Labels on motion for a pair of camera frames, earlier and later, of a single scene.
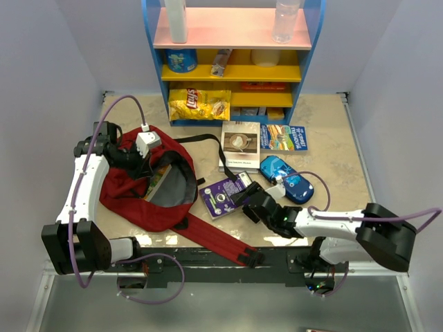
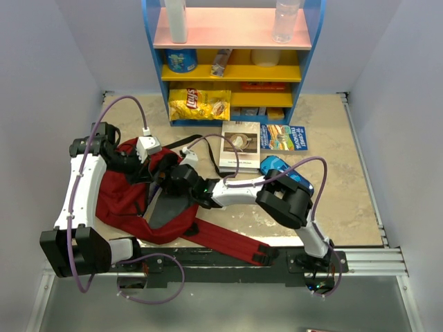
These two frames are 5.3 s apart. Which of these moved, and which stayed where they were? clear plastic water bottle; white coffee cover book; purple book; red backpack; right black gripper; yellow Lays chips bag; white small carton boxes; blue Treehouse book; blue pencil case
Moved: red backpack; purple book; right black gripper
Stayed: white coffee cover book; clear plastic water bottle; white small carton boxes; yellow Lays chips bag; blue pencil case; blue Treehouse book
